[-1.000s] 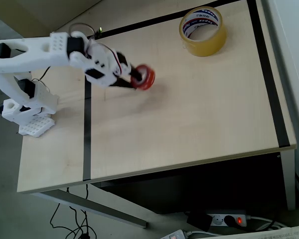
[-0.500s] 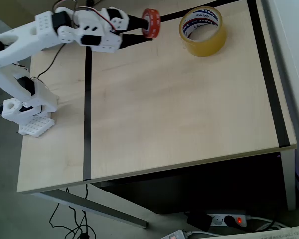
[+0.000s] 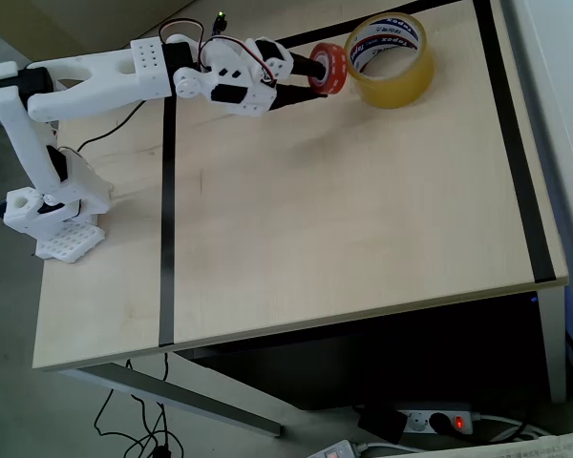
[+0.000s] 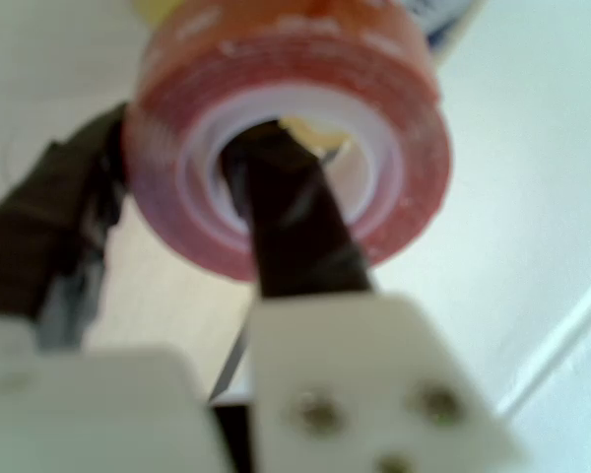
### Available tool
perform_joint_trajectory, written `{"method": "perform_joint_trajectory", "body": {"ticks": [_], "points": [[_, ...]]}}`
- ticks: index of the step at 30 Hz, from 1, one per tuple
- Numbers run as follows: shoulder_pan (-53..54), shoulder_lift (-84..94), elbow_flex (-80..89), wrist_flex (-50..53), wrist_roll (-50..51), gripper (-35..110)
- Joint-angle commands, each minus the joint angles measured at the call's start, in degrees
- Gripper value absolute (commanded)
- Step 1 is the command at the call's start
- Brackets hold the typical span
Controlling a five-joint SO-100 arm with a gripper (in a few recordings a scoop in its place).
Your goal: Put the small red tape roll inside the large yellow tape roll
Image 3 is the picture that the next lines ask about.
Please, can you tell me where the red tape roll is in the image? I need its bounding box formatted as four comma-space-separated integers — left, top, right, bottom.
307, 41, 350, 96

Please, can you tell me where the black tape strip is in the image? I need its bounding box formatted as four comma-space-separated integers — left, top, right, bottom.
472, 0, 558, 283
158, 97, 179, 348
272, 0, 478, 51

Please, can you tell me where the yellow tape roll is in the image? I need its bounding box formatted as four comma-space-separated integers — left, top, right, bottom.
342, 12, 435, 110

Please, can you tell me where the grey slanted table beam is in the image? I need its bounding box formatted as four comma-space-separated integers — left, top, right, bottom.
59, 361, 284, 439

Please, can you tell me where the black power adapter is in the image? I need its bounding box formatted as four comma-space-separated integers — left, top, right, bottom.
357, 405, 409, 445

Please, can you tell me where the small white power strip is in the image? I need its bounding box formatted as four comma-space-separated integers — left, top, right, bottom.
307, 439, 359, 458

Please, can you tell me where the black round plug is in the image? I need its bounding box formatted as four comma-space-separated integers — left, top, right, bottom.
428, 412, 453, 436

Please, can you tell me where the grey upright table leg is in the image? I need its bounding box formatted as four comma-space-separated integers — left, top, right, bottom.
537, 285, 568, 405

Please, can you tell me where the red white servo wire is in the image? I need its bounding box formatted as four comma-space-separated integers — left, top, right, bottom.
159, 17, 206, 68

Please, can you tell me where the thin black cable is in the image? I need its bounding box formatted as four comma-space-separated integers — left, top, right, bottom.
77, 101, 147, 153

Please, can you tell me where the white perforated base plate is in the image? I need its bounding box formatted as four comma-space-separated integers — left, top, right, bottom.
35, 221, 106, 263

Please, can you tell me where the black floor cable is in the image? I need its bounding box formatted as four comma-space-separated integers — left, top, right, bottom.
94, 355, 185, 458

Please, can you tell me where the white power strip red switch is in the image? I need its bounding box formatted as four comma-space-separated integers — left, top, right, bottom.
393, 403, 481, 436

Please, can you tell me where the white power cable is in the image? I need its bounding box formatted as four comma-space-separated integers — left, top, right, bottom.
477, 413, 548, 443

